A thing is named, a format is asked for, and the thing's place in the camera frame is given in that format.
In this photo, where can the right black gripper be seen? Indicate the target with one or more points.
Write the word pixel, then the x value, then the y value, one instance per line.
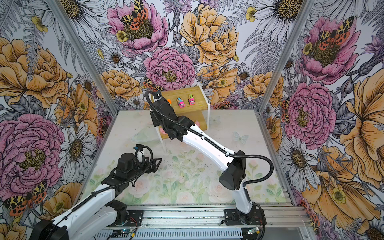
pixel 155 119

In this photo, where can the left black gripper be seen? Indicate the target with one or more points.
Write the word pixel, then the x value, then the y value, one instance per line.
pixel 154 167

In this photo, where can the pink green toy truck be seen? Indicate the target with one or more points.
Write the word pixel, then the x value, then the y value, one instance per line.
pixel 191 99

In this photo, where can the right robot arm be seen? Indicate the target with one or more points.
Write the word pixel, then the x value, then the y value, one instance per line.
pixel 231 163

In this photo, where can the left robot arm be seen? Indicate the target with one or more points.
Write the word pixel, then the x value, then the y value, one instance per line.
pixel 100 208

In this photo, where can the bamboo two-tier shelf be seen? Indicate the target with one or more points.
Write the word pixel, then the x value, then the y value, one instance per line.
pixel 193 112

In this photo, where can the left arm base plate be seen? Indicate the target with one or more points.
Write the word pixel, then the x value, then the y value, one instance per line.
pixel 132 217

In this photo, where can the aluminium front rail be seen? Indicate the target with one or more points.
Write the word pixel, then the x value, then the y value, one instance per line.
pixel 210 216

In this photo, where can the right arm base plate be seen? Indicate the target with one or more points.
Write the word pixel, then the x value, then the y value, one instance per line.
pixel 233 217

